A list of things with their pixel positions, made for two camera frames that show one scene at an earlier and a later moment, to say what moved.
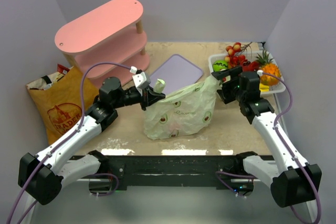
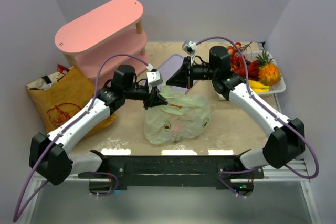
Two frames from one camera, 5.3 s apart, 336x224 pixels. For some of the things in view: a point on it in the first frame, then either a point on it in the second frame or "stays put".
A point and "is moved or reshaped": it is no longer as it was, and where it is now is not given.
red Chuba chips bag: (62, 69) stays put
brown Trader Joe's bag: (59, 97) stays put
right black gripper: (226, 87) -> (188, 72)
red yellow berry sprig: (237, 47) stays put
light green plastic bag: (185, 111) is moved or reshaped
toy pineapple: (266, 66) stays put
